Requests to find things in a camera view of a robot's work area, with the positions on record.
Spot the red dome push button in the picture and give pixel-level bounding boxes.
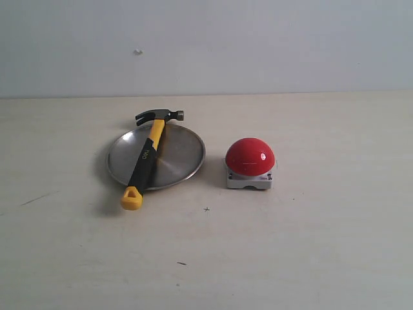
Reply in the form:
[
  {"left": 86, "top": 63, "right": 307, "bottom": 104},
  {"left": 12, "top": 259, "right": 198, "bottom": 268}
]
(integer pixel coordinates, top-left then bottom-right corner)
[{"left": 225, "top": 138, "right": 276, "bottom": 190}]

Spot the round steel plate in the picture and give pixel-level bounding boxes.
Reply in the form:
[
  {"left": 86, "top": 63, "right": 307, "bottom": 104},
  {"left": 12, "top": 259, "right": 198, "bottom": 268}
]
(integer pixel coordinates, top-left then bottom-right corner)
[{"left": 106, "top": 123, "right": 206, "bottom": 191}]

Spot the yellow black claw hammer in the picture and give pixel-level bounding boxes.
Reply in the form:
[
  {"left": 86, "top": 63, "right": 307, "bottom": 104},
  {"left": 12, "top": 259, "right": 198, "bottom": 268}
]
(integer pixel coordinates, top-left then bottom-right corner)
[{"left": 121, "top": 109, "right": 184, "bottom": 211}]

